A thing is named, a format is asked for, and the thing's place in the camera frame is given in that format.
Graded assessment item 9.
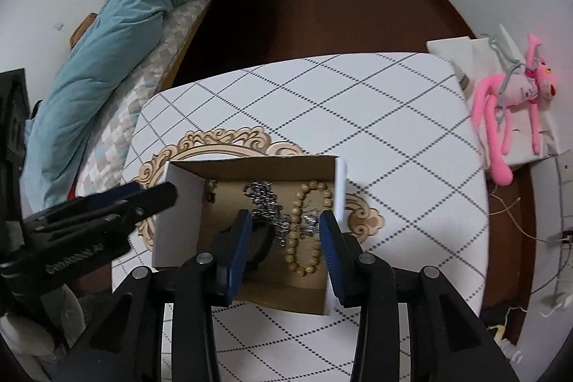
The white cloth bag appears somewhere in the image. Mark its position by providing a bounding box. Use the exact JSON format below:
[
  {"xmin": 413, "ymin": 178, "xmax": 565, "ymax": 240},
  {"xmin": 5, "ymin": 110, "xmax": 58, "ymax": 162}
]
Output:
[{"xmin": 427, "ymin": 27, "xmax": 558, "ymax": 168}]

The pink panther plush toy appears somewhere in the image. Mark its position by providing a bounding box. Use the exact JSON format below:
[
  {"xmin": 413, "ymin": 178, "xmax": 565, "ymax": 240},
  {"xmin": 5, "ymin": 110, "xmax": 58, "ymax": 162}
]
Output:
[{"xmin": 470, "ymin": 33, "xmax": 557, "ymax": 186}]

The white diamond-pattern tablecloth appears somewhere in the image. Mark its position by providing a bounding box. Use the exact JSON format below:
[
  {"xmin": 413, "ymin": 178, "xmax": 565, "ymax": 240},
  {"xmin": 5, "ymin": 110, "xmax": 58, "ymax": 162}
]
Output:
[{"xmin": 121, "ymin": 52, "xmax": 488, "ymax": 381}]

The silver charm in box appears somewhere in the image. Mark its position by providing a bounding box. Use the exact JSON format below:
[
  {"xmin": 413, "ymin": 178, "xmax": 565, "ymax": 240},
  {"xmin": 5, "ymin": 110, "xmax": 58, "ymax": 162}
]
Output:
[{"xmin": 301, "ymin": 214, "xmax": 319, "ymax": 237}]

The silver chain in box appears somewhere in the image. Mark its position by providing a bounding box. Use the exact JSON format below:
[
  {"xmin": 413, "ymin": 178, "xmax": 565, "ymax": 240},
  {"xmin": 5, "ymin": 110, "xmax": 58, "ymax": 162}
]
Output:
[{"xmin": 242, "ymin": 179, "xmax": 293, "ymax": 246}]

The patterned bed mattress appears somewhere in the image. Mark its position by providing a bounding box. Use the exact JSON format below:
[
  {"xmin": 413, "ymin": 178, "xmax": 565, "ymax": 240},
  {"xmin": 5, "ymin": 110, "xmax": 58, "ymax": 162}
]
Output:
[{"xmin": 70, "ymin": 0, "xmax": 211, "ymax": 196}]

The black wristband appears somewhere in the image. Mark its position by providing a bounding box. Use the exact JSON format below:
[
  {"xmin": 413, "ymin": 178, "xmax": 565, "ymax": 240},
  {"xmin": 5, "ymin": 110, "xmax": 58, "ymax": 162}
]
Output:
[{"xmin": 211, "ymin": 219, "xmax": 274, "ymax": 276}]

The black charger cable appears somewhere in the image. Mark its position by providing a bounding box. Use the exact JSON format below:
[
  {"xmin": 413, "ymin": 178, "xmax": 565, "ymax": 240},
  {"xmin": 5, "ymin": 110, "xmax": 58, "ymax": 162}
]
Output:
[{"xmin": 527, "ymin": 229, "xmax": 573, "ymax": 298}]

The wooden bead bracelet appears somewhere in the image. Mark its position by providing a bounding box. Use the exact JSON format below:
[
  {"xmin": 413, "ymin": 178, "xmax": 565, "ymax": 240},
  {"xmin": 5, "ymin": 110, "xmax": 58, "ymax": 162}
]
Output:
[{"xmin": 283, "ymin": 179, "xmax": 335, "ymax": 276}]

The white cardboard box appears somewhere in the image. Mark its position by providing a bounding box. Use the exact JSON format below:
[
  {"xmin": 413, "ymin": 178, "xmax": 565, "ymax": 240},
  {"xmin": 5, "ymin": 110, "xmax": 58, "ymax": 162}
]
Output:
[{"xmin": 151, "ymin": 155, "xmax": 347, "ymax": 315}]

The teal duvet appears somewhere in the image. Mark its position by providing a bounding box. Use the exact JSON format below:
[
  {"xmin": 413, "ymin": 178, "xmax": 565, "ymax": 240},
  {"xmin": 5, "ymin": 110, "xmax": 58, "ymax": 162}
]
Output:
[{"xmin": 20, "ymin": 0, "xmax": 191, "ymax": 212}]

